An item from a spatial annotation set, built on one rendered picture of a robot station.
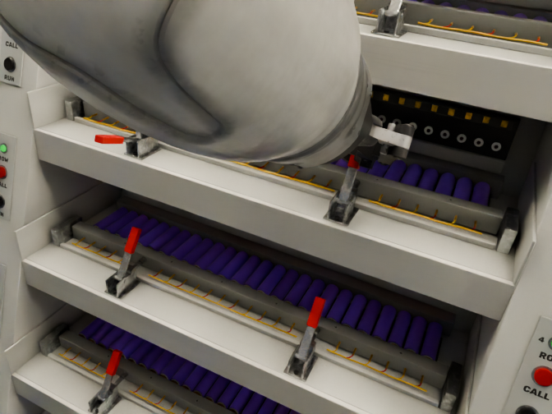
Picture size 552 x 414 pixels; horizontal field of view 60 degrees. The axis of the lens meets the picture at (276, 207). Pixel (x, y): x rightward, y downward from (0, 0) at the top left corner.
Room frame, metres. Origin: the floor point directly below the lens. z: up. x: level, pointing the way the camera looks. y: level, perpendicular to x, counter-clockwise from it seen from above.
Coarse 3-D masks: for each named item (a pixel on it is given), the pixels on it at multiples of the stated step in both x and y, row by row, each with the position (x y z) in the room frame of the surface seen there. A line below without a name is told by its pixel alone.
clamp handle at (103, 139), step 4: (136, 132) 0.58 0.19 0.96; (96, 136) 0.52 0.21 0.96; (100, 136) 0.52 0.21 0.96; (104, 136) 0.52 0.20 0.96; (108, 136) 0.53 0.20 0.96; (112, 136) 0.53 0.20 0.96; (116, 136) 0.54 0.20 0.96; (120, 136) 0.55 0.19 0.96; (136, 136) 0.58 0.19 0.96; (140, 136) 0.58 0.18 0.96; (96, 140) 0.52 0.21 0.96; (100, 140) 0.52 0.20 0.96; (104, 140) 0.52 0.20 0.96; (108, 140) 0.53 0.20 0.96; (112, 140) 0.53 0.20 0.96; (116, 140) 0.54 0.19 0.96; (120, 140) 0.54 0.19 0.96; (124, 140) 0.55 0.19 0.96; (128, 140) 0.56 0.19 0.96; (132, 140) 0.57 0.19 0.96; (136, 140) 0.57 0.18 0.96
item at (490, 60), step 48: (384, 0) 0.55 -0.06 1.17; (432, 0) 0.62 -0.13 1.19; (480, 0) 0.62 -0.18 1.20; (528, 0) 0.60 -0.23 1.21; (384, 48) 0.48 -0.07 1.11; (432, 48) 0.46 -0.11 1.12; (480, 48) 0.48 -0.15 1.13; (528, 48) 0.48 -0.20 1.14; (432, 96) 0.47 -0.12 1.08; (480, 96) 0.46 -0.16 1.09; (528, 96) 0.44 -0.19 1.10
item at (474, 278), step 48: (48, 96) 0.64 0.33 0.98; (48, 144) 0.62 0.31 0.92; (96, 144) 0.60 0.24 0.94; (432, 144) 0.62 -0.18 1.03; (144, 192) 0.57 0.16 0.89; (192, 192) 0.54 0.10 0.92; (240, 192) 0.53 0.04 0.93; (288, 192) 0.54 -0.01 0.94; (336, 192) 0.55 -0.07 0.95; (528, 192) 0.53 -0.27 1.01; (288, 240) 0.51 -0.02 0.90; (336, 240) 0.48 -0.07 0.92; (384, 240) 0.47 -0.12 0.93; (432, 240) 0.48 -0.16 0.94; (528, 240) 0.43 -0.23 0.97; (432, 288) 0.45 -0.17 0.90; (480, 288) 0.43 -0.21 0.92
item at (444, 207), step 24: (288, 168) 0.57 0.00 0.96; (312, 168) 0.56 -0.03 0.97; (336, 168) 0.56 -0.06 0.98; (360, 192) 0.54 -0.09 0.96; (384, 192) 0.53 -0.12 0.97; (408, 192) 0.52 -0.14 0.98; (432, 192) 0.53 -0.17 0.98; (432, 216) 0.52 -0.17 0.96; (456, 216) 0.51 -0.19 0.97; (480, 216) 0.50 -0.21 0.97
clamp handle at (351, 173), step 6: (348, 162) 0.50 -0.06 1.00; (354, 162) 0.50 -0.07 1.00; (348, 168) 0.50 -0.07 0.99; (354, 168) 0.50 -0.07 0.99; (348, 174) 0.50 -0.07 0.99; (354, 174) 0.50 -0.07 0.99; (348, 180) 0.50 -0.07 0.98; (342, 186) 0.50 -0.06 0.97; (348, 186) 0.50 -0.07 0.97; (342, 192) 0.50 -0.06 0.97; (348, 192) 0.50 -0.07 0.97; (342, 198) 0.50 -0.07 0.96; (348, 198) 0.50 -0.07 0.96
